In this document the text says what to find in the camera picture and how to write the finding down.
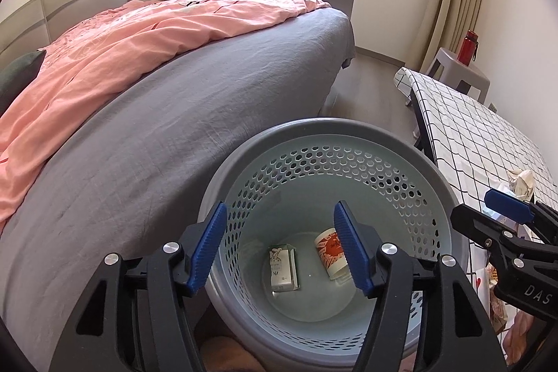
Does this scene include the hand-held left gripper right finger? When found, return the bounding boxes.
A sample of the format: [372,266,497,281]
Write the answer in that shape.
[333,201,508,372]

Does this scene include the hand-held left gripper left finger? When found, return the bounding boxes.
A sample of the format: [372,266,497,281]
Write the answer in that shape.
[48,201,228,372]

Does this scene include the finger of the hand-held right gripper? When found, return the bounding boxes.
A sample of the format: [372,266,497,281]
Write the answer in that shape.
[484,188,558,244]
[450,204,530,268]

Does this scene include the light blue tissue packet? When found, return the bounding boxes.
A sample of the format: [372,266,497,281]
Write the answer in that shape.
[483,204,521,231]

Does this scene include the beige paper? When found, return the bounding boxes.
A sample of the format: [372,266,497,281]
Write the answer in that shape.
[506,169,536,200]

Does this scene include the grey perforated waste bin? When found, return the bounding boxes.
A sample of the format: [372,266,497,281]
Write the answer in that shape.
[197,117,469,362]

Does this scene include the orange print paper cup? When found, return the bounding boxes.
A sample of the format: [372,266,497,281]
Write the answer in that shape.
[314,227,354,282]

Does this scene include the white heart print bag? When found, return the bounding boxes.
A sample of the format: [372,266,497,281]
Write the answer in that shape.
[470,254,498,312]

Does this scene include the white small carton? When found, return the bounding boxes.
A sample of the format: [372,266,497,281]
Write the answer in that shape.
[268,243,301,293]

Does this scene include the white checked tablecloth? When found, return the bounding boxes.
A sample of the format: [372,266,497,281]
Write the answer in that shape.
[393,67,558,251]

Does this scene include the bed with grey sheet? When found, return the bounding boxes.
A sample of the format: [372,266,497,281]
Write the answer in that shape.
[0,0,356,372]

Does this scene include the grey plastic stool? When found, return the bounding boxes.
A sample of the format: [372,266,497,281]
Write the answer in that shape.
[425,47,491,103]

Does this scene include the red water bottle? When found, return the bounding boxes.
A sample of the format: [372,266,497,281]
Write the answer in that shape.
[456,30,479,65]

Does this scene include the pink duvet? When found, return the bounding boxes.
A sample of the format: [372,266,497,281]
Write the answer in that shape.
[0,0,332,225]

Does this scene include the dark green pillow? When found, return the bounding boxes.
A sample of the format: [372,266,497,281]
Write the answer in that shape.
[0,50,48,115]

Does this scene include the grey padded headboard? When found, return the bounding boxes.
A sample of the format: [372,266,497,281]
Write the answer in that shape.
[0,0,134,59]

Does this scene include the black table frame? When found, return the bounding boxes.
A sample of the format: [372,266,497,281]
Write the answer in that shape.
[407,86,437,157]

